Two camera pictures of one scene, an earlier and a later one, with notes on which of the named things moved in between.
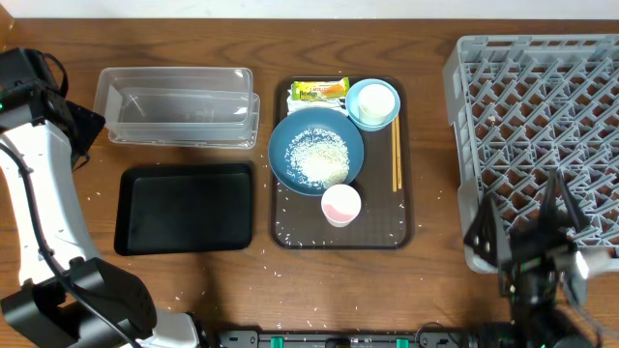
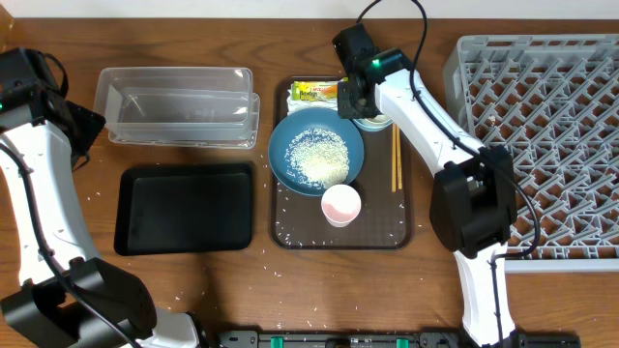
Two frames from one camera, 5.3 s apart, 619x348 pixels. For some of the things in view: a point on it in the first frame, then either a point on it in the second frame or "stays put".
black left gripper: [87, 123] stays put
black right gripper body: [527, 243] → [355, 106]
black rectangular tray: [184, 208] stays put
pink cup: [340, 204] stays put
